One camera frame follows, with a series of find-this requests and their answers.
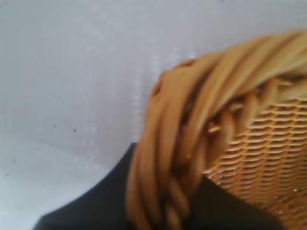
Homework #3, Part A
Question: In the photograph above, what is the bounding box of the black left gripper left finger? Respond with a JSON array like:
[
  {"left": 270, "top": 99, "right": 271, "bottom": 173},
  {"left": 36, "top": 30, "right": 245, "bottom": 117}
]
[{"left": 33, "top": 142, "right": 142, "bottom": 230}]

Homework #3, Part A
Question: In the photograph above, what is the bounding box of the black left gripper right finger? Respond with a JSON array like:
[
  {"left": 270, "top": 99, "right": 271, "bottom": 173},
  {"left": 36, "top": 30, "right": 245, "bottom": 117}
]
[{"left": 187, "top": 177, "right": 285, "bottom": 230}]

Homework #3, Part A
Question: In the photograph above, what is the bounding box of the tan woven wicker basket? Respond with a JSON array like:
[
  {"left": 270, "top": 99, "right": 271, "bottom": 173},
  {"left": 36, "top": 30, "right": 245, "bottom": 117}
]
[{"left": 126, "top": 28, "right": 307, "bottom": 230}]

